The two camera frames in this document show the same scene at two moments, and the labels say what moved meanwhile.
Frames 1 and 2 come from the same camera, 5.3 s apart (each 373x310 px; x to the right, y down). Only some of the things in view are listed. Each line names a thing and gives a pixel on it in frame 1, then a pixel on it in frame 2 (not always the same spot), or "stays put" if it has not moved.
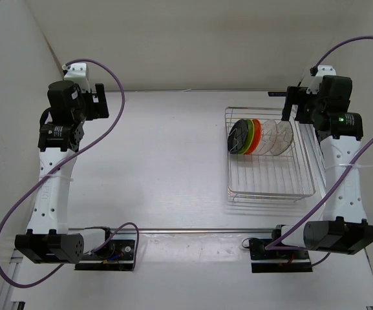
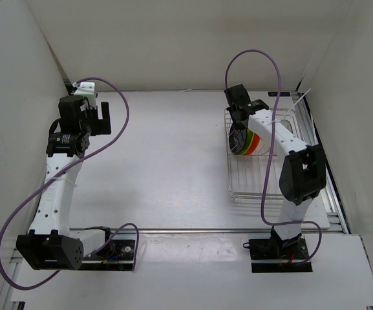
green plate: [250, 137] stays put
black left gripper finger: [100, 90] -> [105, 106]
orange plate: [256, 137] stays put
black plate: [237, 136] stays put
